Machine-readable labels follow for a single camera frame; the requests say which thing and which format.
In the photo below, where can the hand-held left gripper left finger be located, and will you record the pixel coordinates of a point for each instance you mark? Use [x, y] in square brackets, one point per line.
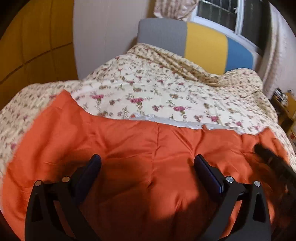
[91, 168]

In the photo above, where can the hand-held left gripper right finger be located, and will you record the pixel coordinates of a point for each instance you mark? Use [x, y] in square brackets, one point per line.
[209, 176]

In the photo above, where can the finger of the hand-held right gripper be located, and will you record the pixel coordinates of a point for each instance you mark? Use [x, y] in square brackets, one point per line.
[270, 157]

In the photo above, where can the wooden desk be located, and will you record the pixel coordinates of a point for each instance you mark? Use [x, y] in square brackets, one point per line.
[289, 111]

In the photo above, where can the floral quilt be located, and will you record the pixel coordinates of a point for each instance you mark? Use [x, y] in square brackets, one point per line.
[161, 92]

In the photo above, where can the long patterned curtain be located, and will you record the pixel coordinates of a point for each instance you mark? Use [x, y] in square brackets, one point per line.
[282, 58]

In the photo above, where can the grey yellow blue headboard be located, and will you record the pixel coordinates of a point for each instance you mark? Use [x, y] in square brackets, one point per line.
[203, 44]

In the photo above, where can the wooden wardrobe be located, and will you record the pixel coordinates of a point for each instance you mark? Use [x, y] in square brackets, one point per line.
[34, 46]

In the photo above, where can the short patterned curtain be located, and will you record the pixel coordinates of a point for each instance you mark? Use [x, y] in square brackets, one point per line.
[173, 9]

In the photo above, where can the window with white frame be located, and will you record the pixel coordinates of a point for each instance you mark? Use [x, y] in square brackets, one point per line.
[219, 14]

